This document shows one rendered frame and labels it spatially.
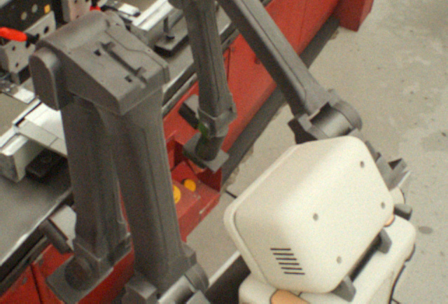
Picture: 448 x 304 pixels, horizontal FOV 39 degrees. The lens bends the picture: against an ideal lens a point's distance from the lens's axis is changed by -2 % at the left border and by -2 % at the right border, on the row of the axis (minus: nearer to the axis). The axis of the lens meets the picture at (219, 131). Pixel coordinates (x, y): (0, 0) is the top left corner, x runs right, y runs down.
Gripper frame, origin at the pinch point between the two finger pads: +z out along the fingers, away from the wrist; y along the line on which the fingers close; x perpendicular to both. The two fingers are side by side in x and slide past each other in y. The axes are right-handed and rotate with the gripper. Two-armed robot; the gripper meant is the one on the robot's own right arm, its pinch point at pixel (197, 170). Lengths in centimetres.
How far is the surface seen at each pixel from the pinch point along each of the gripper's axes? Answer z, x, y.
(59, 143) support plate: -14.6, 27.0, 23.4
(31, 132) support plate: -12.8, 28.6, 30.5
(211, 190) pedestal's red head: 8.7, -3.7, -4.5
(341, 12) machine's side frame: 80, -194, 23
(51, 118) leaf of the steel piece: -13.0, 22.6, 30.3
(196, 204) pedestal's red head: 2.6, 6.6, -5.4
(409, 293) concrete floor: 63, -58, -77
